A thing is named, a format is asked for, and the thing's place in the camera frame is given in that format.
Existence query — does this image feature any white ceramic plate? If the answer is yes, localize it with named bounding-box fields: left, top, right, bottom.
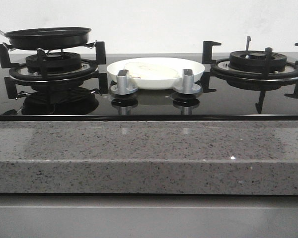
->
left=107, top=57, right=205, bottom=90

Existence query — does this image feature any silver stove knob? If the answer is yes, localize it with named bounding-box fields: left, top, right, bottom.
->
left=173, top=69, right=201, bottom=94
left=110, top=69, right=138, bottom=95

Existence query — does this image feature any black left pan support grate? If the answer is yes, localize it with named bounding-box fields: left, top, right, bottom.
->
left=0, top=41, right=108, bottom=100

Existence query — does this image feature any chrome wire pan reducer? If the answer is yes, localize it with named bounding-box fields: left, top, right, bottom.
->
left=2, top=40, right=101, bottom=52

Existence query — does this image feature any grey cabinet front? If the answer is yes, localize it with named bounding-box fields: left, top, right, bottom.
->
left=0, top=195, right=298, bottom=238

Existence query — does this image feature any black gas burner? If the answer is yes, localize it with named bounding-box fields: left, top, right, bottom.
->
left=228, top=51, right=287, bottom=72
left=25, top=52, right=81, bottom=73

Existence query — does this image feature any black right pan support grate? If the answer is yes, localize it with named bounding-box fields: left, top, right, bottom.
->
left=200, top=37, right=298, bottom=116

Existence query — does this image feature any black frying pan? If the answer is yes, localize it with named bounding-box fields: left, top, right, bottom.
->
left=0, top=27, right=91, bottom=42

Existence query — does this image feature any silver right stove knob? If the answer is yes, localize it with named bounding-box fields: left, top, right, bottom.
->
left=173, top=69, right=201, bottom=94

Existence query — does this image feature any black pan support grate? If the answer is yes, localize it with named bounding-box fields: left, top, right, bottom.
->
left=0, top=41, right=108, bottom=100
left=200, top=37, right=298, bottom=116

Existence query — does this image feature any black glass cooktop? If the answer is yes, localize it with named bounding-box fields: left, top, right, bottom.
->
left=0, top=65, right=298, bottom=121

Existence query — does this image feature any black left gas burner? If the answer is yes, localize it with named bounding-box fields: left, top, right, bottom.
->
left=25, top=52, right=81, bottom=73

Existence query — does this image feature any black right gas burner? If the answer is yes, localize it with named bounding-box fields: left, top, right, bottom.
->
left=228, top=51, right=287, bottom=72

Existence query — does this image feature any silver left stove knob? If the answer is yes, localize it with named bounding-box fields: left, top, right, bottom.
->
left=110, top=69, right=138, bottom=95

